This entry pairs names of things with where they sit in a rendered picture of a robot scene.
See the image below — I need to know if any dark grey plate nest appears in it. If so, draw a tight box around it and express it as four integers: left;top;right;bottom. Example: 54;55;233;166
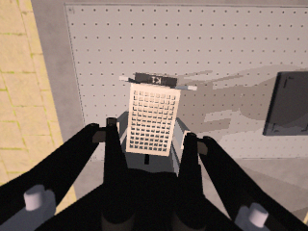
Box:
262;71;308;136

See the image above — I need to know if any grey perforated base plate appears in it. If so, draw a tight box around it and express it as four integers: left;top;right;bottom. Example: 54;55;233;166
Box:
64;3;308;160

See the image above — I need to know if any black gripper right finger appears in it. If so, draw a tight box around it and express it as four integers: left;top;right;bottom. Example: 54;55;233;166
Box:
170;117;308;231

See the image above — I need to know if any peach well plate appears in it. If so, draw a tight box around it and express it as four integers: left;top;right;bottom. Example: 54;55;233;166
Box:
126;83;181;156

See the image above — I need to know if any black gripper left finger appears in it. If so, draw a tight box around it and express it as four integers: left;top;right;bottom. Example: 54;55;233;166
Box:
0;111;137;231

